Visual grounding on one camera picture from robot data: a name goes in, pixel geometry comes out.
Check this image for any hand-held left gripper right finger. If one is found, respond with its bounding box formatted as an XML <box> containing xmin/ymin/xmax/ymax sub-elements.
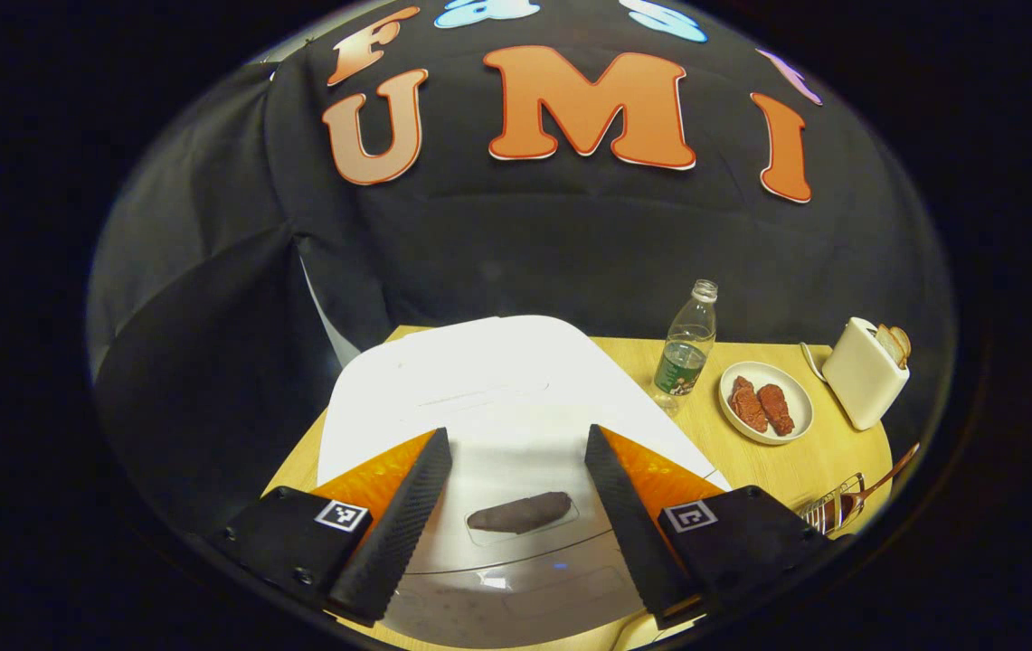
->
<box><xmin>584</xmin><ymin>423</ymin><xmax>833</xmax><ymax>631</ymax></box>

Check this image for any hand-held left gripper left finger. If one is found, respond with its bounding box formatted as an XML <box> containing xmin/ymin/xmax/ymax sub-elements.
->
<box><xmin>208</xmin><ymin>427</ymin><xmax>453</xmax><ymax>627</ymax></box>

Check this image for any white rice cooker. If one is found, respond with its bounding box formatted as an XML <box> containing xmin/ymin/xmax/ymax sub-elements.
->
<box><xmin>317</xmin><ymin>315</ymin><xmax>734</xmax><ymax>650</ymax></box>

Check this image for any brown wooden spoon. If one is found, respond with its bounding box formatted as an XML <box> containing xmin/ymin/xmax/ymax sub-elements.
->
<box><xmin>810</xmin><ymin>441</ymin><xmax>922</xmax><ymax>530</ymax></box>

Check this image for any red meat piece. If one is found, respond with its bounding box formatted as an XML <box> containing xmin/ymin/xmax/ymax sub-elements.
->
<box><xmin>756</xmin><ymin>383</ymin><xmax>795</xmax><ymax>437</ymax></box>
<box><xmin>728</xmin><ymin>376</ymin><xmax>770</xmax><ymax>433</ymax></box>

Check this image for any clear plastic water bottle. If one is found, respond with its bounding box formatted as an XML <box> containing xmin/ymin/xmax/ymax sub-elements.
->
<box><xmin>653</xmin><ymin>279</ymin><xmax>719</xmax><ymax>399</ymax></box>

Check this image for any white round plate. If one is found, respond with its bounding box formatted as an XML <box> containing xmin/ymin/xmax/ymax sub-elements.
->
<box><xmin>718</xmin><ymin>362</ymin><xmax>815</xmax><ymax>446</ymax></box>

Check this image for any white toaster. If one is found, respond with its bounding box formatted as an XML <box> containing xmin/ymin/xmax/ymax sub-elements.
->
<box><xmin>821</xmin><ymin>316</ymin><xmax>913</xmax><ymax>431</ymax></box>

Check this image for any black backdrop cloth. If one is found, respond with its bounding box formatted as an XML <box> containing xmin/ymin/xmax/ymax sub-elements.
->
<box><xmin>86</xmin><ymin>0</ymin><xmax>960</xmax><ymax>534</ymax></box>

